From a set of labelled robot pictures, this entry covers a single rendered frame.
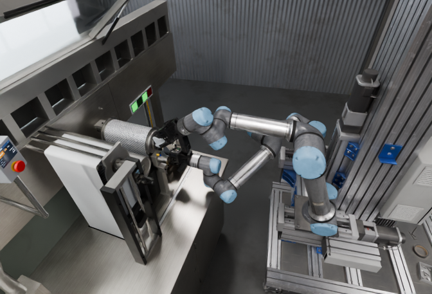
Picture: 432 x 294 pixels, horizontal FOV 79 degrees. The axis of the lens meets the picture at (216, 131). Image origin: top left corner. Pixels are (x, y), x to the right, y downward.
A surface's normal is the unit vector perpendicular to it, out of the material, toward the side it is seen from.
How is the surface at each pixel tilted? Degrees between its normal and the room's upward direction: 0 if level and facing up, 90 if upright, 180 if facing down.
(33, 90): 90
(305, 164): 83
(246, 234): 0
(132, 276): 0
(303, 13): 90
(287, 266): 0
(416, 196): 90
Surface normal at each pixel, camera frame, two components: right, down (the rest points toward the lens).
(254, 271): -0.02, -0.76
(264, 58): -0.21, 0.64
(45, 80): 0.94, 0.21
